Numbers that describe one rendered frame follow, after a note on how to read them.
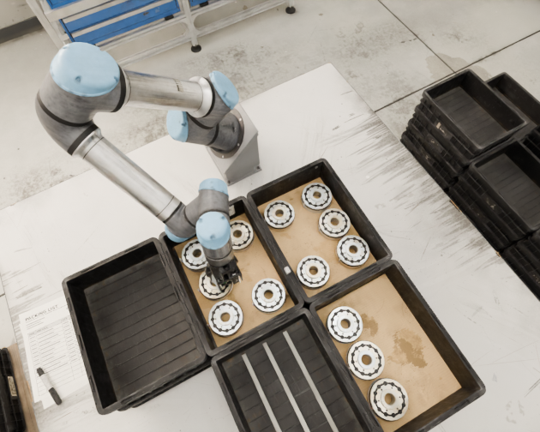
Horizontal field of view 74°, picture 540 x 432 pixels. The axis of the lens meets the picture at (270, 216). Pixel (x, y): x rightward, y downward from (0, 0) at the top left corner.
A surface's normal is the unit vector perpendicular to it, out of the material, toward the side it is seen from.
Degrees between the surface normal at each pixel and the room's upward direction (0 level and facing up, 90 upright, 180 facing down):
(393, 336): 0
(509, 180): 0
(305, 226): 0
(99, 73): 39
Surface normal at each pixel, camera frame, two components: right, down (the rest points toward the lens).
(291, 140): -0.03, -0.41
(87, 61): 0.61, -0.42
